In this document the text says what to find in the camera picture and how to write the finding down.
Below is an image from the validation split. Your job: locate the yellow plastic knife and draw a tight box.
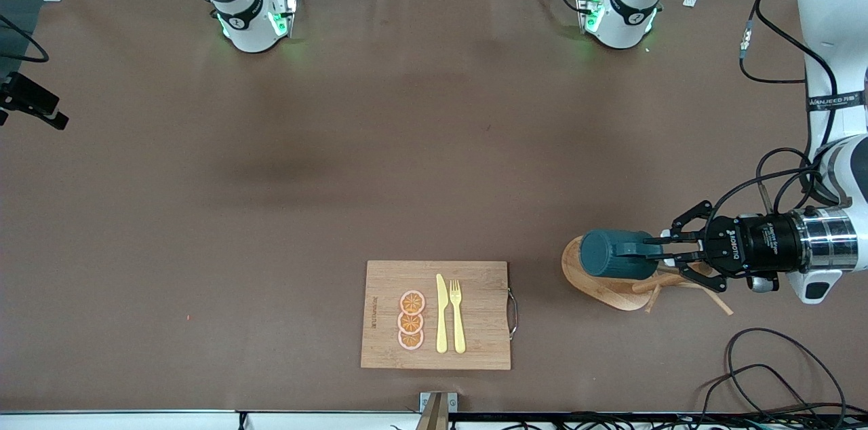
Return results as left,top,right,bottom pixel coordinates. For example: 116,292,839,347
435,273,449,355

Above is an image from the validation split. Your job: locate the bamboo cutting board, metal handle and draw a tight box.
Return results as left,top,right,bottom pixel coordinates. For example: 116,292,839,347
360,260,519,371

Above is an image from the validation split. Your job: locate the metal bracket with post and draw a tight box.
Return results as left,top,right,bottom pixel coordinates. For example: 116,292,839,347
418,391,459,430

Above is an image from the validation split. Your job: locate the black loose table cable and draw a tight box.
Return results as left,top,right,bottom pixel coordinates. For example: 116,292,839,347
725,327,848,417
697,363,825,418

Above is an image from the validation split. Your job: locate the wooden mug rack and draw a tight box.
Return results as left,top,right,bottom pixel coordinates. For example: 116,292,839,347
561,235,735,317

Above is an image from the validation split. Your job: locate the yellow plastic fork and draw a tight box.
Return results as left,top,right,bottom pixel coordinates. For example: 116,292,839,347
450,279,467,355

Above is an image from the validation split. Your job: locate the teal cup with yellow inside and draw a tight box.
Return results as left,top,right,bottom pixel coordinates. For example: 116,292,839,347
579,229,663,281

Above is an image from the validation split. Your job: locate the brown table cover mat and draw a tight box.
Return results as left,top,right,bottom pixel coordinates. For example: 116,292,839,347
0,0,868,414

